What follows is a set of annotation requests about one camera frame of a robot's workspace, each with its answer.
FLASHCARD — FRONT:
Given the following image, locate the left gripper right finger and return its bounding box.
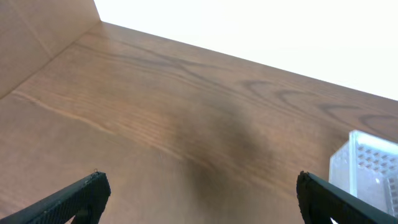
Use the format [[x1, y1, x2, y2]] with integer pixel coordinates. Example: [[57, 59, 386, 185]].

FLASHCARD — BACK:
[[296, 171, 397, 224]]

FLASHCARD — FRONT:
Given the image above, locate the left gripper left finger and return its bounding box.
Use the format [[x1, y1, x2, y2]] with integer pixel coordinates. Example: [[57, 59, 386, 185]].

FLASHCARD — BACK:
[[1, 172, 111, 224]]

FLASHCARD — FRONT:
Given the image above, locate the clear plastic basket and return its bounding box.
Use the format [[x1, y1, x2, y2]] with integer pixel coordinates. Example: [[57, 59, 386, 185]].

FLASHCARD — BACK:
[[328, 130, 397, 217]]

